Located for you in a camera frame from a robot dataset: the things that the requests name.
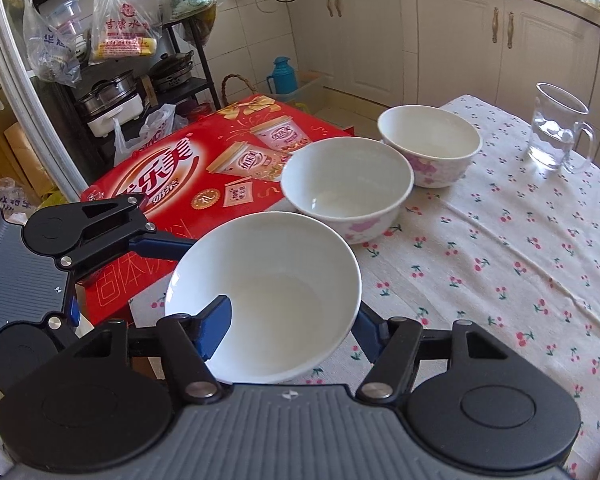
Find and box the black metal shelf rack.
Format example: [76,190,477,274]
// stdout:
[29,0,222,137]

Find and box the teal thermos flask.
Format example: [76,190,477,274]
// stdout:
[265,56,296,95]

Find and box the wicker basket handle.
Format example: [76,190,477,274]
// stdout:
[221,73,256,107]

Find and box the red printed plastic bag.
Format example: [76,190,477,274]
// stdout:
[88,0,161,66]

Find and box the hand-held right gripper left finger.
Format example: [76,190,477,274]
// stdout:
[81,295,234,404]

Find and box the cherry print tablecloth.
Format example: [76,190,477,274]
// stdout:
[129,93,600,480]

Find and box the clear plastic bag with containers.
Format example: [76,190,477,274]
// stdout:
[22,0,87,87]

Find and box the white bowl with pink flowers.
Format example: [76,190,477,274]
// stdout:
[280,137,415,245]
[164,211,364,385]
[377,104,483,189]

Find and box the steel steamer pot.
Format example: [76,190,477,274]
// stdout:
[74,69,139,116]

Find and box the red printed gift box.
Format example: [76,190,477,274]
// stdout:
[77,93,356,327]

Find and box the white plastic bag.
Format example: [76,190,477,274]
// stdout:
[112,103,189,166]

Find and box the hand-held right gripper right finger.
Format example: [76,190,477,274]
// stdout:
[354,303,510,403]

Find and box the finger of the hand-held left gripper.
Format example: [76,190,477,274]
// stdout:
[44,296,81,345]
[60,195,197,282]

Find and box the white storage bin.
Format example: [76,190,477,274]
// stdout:
[274,76,327,112]

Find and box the white electric cooker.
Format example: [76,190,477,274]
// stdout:
[84,92,154,139]

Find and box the black pot with lid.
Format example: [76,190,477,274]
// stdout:
[147,52,196,94]

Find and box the clear glass mug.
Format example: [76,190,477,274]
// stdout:
[527,82,596,174]

